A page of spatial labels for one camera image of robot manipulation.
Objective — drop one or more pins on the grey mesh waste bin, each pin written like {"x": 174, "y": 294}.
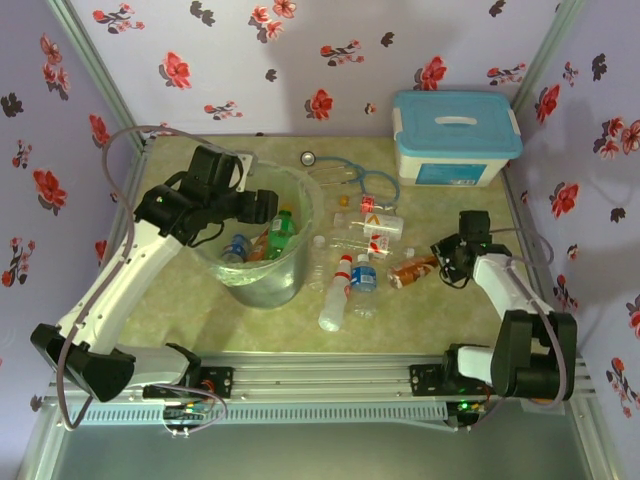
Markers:
{"x": 270, "y": 295}

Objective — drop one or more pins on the unlabelled clear bottle white cap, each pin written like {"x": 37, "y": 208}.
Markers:
{"x": 317, "y": 270}

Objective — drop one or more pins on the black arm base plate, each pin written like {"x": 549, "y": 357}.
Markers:
{"x": 425, "y": 380}
{"x": 220, "y": 382}

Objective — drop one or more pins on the brown drink bottle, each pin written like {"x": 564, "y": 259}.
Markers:
{"x": 407, "y": 272}

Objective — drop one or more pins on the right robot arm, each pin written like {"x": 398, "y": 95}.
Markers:
{"x": 505, "y": 285}

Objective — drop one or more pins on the blue stethoscope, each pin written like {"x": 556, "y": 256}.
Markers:
{"x": 309, "y": 158}

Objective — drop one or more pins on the clear bottle red patterned label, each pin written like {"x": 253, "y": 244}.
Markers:
{"x": 377, "y": 244}

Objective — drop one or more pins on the blue label water bottle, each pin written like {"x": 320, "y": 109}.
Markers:
{"x": 239, "y": 246}
{"x": 364, "y": 277}

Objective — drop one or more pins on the aluminium frame post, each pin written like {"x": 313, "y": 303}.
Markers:
{"x": 547, "y": 50}
{"x": 42, "y": 445}
{"x": 595, "y": 445}
{"x": 95, "y": 65}

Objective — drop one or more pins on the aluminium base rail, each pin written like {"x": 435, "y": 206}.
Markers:
{"x": 320, "y": 380}

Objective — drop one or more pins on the clear plastic bin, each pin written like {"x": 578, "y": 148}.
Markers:
{"x": 312, "y": 200}

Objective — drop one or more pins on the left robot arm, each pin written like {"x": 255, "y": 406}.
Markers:
{"x": 125, "y": 270}

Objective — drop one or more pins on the milky white bottle red cap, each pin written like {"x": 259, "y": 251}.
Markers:
{"x": 334, "y": 305}

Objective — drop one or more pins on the green plastic bottle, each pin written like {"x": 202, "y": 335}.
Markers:
{"x": 280, "y": 232}

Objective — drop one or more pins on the clear bottle orange chevron label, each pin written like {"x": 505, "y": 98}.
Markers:
{"x": 380, "y": 222}

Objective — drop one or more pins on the white storage box blue lid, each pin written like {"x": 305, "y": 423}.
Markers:
{"x": 450, "y": 150}

